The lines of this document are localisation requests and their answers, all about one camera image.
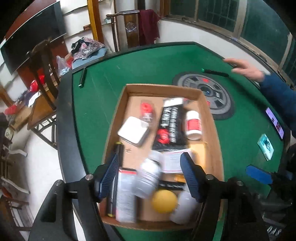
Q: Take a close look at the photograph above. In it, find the white paper leaflet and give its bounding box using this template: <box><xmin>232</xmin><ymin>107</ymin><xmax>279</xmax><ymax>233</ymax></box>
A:
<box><xmin>161</xmin><ymin>149</ymin><xmax>196</xmax><ymax>174</ymax></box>

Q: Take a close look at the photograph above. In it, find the grey red carton box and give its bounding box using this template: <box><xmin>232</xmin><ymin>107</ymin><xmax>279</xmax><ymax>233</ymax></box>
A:
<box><xmin>115</xmin><ymin>168</ymin><xmax>137</xmax><ymax>223</ymax></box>

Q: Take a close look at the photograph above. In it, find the yellow round bottle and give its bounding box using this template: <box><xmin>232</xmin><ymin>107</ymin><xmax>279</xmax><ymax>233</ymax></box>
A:
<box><xmin>151</xmin><ymin>190</ymin><xmax>178</xmax><ymax>213</ymax></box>

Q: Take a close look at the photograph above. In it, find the white pill bottle red label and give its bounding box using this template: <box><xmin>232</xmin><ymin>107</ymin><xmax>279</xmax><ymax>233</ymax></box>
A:
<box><xmin>185</xmin><ymin>110</ymin><xmax>202</xmax><ymax>141</ymax></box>

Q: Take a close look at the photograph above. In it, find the black snack packet white text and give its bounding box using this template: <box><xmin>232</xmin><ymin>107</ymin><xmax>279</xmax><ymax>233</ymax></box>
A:
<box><xmin>152</xmin><ymin>97</ymin><xmax>187</xmax><ymax>152</ymax></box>

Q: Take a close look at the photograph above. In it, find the small white box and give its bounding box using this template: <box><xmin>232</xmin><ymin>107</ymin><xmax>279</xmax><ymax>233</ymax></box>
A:
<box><xmin>117</xmin><ymin>116</ymin><xmax>149</xmax><ymax>147</ymax></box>

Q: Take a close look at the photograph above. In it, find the red tube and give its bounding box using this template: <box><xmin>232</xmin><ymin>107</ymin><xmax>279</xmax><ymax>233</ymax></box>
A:
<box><xmin>140</xmin><ymin>100</ymin><xmax>154</xmax><ymax>126</ymax></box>

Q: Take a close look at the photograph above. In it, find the blue sleeved forearm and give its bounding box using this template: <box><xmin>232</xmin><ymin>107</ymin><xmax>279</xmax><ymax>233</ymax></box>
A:
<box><xmin>259</xmin><ymin>74</ymin><xmax>296</xmax><ymax>138</ymax></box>

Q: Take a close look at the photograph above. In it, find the person's right hand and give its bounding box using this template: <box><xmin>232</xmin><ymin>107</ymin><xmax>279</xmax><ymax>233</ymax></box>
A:
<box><xmin>223</xmin><ymin>58</ymin><xmax>265</xmax><ymax>83</ymax></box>

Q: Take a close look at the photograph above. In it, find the smartphone with lit screen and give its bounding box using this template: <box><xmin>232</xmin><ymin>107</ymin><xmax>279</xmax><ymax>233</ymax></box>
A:
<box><xmin>265</xmin><ymin>107</ymin><xmax>284</xmax><ymax>140</ymax></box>

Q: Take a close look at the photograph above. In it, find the shallow cardboard box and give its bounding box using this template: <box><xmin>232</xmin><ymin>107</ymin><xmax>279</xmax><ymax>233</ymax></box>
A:
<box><xmin>99</xmin><ymin>84</ymin><xmax>224</xmax><ymax>231</ymax></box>

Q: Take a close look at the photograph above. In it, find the wooden side table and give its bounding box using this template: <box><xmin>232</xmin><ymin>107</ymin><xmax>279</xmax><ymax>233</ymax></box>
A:
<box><xmin>9</xmin><ymin>92</ymin><xmax>58</xmax><ymax>150</ymax></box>

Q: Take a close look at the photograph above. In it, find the black marker pen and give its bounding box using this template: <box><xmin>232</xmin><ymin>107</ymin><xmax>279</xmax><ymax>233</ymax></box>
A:
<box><xmin>78</xmin><ymin>67</ymin><xmax>87</xmax><ymax>88</ymax></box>

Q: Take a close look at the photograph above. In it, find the green capped marker pen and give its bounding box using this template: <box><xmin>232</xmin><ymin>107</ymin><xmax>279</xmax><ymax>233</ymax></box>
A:
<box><xmin>201</xmin><ymin>68</ymin><xmax>229</xmax><ymax>77</ymax></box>

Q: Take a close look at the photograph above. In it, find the pile of folded clothes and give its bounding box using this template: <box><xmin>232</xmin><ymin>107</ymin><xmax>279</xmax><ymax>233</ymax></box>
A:
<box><xmin>71</xmin><ymin>37</ymin><xmax>108</xmax><ymax>69</ymax></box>

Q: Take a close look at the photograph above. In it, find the dark wooden chair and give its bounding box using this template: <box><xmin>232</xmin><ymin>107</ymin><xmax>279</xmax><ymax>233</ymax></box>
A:
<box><xmin>26</xmin><ymin>38</ymin><xmax>60</xmax><ymax>110</ymax></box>
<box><xmin>106</xmin><ymin>9</ymin><xmax>140</xmax><ymax>52</ymax></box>

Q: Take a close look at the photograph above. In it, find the maroon cloth on chair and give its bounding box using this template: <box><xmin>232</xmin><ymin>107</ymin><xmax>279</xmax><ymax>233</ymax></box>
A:
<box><xmin>138</xmin><ymin>9</ymin><xmax>160</xmax><ymax>46</ymax></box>

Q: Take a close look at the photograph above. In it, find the black flat television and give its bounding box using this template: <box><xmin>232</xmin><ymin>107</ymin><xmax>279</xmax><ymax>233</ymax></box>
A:
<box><xmin>1</xmin><ymin>1</ymin><xmax>66</xmax><ymax>74</ymax></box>

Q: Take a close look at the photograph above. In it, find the window with metal frame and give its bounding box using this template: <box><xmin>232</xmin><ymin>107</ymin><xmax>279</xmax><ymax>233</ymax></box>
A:
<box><xmin>159</xmin><ymin>0</ymin><xmax>295</xmax><ymax>87</ymax></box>

